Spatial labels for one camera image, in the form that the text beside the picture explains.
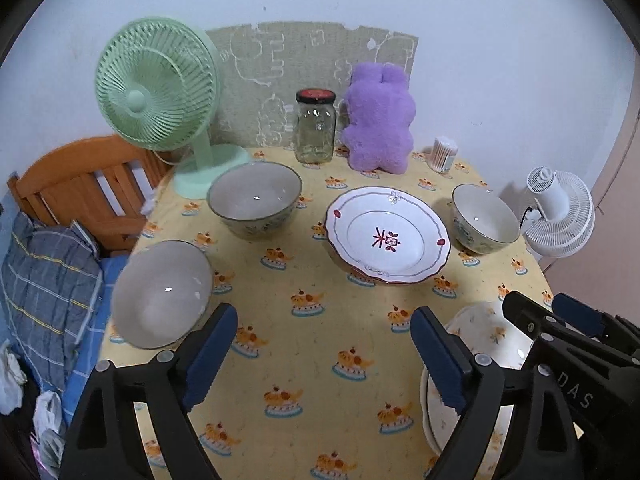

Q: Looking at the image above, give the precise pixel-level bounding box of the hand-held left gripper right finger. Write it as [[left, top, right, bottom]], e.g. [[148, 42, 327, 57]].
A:
[[410, 306, 583, 480]]

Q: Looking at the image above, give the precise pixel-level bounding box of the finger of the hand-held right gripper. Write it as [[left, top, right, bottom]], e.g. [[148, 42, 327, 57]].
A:
[[502, 290, 626, 376], [552, 293, 640, 346]]

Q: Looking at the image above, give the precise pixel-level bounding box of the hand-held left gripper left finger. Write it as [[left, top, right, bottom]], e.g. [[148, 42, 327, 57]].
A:
[[60, 302, 239, 480]]

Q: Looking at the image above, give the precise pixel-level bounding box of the white plate with yellow flowers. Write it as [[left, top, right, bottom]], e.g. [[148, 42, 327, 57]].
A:
[[419, 300, 541, 480]]

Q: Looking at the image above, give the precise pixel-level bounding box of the plain grey bowl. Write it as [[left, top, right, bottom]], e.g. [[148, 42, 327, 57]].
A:
[[111, 240, 215, 351]]

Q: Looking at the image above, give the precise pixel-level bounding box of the small patterned white bowl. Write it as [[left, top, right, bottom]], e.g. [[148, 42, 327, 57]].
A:
[[452, 183, 522, 255]]

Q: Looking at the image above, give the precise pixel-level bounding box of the white plate with red pattern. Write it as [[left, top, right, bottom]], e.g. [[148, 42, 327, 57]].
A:
[[325, 186, 451, 286]]

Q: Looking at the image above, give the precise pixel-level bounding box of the grey bowl with patterned outside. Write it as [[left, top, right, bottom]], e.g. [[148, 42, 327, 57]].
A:
[[207, 162, 303, 241]]

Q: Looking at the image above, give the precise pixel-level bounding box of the white desk fan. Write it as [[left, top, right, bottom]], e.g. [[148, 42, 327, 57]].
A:
[[521, 166, 596, 259]]

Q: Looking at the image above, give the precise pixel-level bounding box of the beige door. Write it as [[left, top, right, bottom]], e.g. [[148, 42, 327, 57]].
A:
[[545, 105, 640, 321]]

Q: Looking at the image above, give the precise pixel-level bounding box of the yellow printed tablecloth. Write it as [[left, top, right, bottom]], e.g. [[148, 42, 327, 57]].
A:
[[97, 146, 556, 480]]

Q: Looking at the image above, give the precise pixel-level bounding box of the blue bedsheet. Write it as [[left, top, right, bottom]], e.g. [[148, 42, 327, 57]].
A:
[[0, 200, 131, 441]]

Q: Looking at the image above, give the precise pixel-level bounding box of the cotton swab container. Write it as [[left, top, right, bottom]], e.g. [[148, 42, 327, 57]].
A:
[[431, 136, 458, 175]]

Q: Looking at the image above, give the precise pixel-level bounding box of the white plastic bag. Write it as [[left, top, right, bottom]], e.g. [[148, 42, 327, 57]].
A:
[[32, 390, 67, 476], [0, 340, 26, 416]]

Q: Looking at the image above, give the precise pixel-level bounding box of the blue plaid pillow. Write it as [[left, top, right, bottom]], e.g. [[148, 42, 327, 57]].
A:
[[0, 220, 105, 396]]

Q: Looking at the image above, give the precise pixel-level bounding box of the wooden bed headboard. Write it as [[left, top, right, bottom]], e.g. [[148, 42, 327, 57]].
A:
[[7, 135, 173, 256]]

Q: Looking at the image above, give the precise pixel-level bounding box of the purple plush toy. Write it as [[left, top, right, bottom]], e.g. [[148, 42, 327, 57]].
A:
[[341, 62, 417, 175]]

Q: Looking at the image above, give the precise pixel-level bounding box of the glass jar with dark lid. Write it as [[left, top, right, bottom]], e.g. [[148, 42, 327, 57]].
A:
[[294, 88, 337, 165]]

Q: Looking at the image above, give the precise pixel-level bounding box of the green desk fan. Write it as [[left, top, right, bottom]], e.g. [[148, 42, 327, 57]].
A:
[[95, 17, 252, 200]]

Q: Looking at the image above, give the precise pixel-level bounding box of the beige printed wall mat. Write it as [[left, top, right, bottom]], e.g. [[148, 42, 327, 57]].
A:
[[205, 21, 420, 151]]

